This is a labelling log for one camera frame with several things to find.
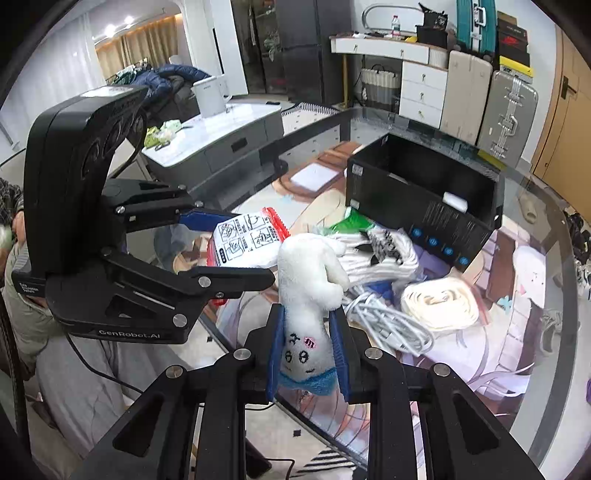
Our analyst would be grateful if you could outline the person's left forearm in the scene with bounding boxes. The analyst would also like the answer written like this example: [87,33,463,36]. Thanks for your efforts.
[0,178,33,250]

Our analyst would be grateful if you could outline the dark grey fridge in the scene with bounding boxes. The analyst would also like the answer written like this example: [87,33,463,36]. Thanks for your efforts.
[274,0,352,104]

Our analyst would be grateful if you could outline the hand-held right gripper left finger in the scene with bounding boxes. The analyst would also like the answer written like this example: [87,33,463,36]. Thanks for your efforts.
[69,302,287,480]

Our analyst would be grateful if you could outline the person's legs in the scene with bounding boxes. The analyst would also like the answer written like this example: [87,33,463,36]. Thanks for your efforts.
[0,240,278,480]

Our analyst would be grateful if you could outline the black gift bag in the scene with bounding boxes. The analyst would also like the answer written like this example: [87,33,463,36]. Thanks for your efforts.
[416,2,451,47]

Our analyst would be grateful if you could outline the beige curtains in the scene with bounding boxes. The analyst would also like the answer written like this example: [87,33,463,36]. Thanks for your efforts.
[95,28,178,81]

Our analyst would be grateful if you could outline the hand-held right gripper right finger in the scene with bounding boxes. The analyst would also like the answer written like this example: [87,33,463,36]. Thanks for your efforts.
[329,305,548,480]

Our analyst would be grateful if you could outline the green packet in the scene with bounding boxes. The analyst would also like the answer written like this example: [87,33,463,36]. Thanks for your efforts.
[323,208,375,236]

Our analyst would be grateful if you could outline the blue puffer jacket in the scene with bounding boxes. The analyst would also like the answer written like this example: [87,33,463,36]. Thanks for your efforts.
[134,65,213,100]

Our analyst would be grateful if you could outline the white plush toy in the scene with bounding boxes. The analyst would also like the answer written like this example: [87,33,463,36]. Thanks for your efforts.
[276,233,349,397]

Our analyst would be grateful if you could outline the beige slipper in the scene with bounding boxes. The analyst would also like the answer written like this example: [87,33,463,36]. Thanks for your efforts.
[517,194,539,222]

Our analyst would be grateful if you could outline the cream rolled strap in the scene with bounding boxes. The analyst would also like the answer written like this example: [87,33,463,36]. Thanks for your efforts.
[401,277,490,333]

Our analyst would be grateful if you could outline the folded white cloth bundle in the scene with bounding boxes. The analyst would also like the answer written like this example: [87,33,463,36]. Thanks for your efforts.
[318,226,421,296]

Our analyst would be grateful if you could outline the wooden door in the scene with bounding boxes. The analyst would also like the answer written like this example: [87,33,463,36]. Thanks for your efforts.
[531,28,591,195]

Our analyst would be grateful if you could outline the black cardboard box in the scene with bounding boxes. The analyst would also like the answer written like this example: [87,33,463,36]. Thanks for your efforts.
[345,134,506,273]

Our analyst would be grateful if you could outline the black cable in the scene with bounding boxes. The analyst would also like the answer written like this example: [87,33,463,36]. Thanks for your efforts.
[65,332,273,411]

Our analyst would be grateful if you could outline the stack of shoe boxes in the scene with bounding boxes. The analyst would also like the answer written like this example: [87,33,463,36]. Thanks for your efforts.
[494,11,535,84]

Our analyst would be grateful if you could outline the tall glass door cabinet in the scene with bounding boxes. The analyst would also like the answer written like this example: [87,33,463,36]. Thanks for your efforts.
[231,0,280,95]

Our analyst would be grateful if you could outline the oval metal frame mirror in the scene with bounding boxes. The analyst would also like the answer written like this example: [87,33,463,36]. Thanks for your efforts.
[361,4,430,33]

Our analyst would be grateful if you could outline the collection of sneakers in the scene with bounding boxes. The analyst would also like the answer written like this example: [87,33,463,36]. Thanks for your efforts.
[561,208,591,287]

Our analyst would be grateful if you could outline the green white plastic bag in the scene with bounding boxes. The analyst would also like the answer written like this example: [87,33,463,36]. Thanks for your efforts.
[144,119,184,149]

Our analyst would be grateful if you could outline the silver suitcase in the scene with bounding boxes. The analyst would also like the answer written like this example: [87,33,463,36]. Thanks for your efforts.
[475,69,539,167]

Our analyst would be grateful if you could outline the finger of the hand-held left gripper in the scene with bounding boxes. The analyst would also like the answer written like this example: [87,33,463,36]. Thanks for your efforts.
[99,247,276,305]
[104,179,234,234]

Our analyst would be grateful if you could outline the teal suitcase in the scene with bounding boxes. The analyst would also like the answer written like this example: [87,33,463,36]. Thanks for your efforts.
[456,0,497,52]

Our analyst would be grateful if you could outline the patterned floor rug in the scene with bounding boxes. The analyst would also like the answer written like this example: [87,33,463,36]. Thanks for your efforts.
[281,104,333,134]

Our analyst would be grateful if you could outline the black white patterned cloth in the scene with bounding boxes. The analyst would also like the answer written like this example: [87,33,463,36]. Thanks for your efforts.
[367,228,404,265]

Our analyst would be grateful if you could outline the grey side table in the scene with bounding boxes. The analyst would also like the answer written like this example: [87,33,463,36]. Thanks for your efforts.
[141,102,284,208]

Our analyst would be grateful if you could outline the white electric kettle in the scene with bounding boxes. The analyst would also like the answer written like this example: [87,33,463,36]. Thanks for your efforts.
[191,74,233,117]

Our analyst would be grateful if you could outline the white cable bundle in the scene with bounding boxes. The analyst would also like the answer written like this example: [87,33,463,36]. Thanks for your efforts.
[344,281,435,356]

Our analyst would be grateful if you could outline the red white packet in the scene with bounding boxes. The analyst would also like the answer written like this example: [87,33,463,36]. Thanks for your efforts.
[206,206,291,269]

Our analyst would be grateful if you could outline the glass top table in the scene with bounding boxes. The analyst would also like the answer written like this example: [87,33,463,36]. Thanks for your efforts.
[198,108,591,472]

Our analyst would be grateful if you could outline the beige suitcase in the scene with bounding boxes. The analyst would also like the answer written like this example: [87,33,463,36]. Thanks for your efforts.
[438,50,494,146]

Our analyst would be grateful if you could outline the white desk with drawers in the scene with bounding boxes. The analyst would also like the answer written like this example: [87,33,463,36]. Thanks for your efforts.
[330,34,451,130]

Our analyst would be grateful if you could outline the printed cartoon desk mat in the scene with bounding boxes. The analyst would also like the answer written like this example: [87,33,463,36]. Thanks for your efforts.
[217,141,550,462]

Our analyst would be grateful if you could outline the woven laundry basket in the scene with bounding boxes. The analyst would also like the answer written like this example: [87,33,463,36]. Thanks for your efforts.
[360,67,402,109]

